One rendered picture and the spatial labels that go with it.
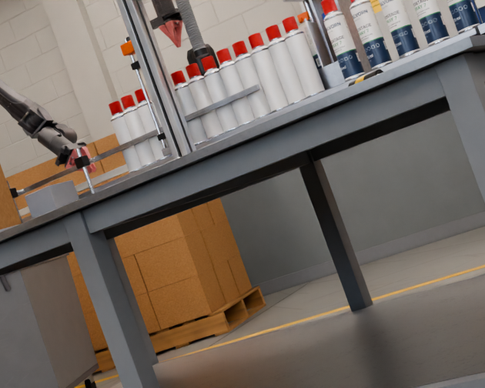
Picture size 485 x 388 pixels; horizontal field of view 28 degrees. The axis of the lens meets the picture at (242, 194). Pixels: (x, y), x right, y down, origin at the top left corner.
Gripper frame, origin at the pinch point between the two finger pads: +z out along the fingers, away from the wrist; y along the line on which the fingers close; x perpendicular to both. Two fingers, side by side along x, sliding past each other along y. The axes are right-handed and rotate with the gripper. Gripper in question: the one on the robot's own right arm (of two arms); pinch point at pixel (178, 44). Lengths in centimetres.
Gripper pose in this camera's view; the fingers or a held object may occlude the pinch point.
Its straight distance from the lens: 283.6
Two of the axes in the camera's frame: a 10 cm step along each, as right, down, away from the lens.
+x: -4.7, 1.8, -8.6
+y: -8.1, 3.0, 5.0
